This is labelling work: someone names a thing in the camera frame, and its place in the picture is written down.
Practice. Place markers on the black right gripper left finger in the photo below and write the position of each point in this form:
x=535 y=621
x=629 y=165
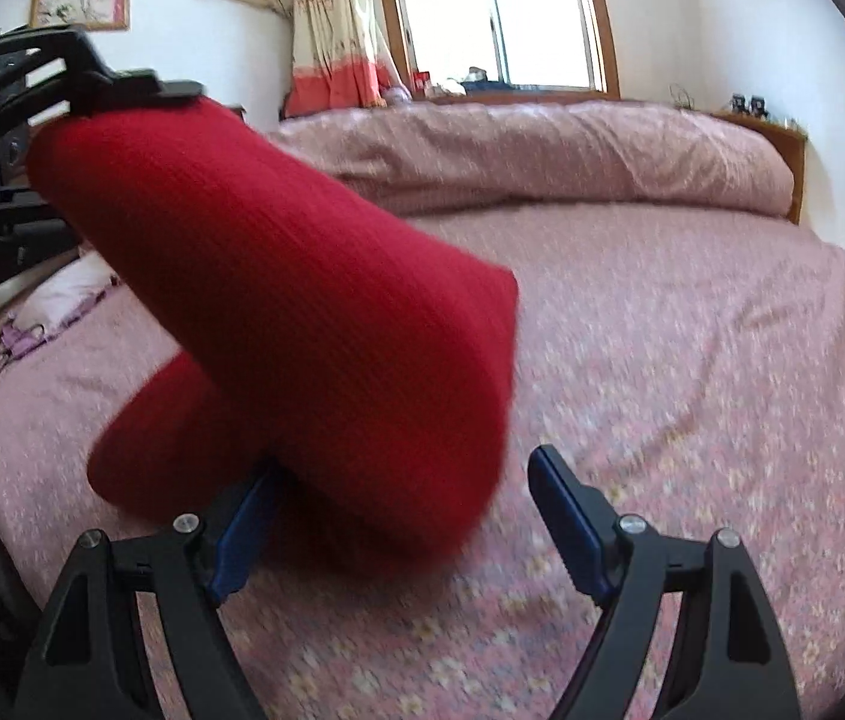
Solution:
x=92 y=657

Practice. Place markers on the red knitted garment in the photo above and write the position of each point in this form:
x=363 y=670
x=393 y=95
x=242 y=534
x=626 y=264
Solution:
x=315 y=331

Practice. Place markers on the white purple pillow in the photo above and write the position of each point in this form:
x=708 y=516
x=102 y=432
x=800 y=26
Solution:
x=57 y=303

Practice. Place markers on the pink floral bed sheet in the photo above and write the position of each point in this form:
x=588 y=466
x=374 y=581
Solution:
x=689 y=363

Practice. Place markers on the cream and red curtain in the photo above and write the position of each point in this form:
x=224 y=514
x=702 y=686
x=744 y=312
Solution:
x=340 y=59

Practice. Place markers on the wooden framed window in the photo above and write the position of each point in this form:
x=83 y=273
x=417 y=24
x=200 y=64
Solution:
x=503 y=47

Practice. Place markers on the pink floral quilt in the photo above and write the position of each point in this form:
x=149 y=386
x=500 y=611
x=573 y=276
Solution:
x=425 y=158

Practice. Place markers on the small black figurines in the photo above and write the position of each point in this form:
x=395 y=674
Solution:
x=751 y=107

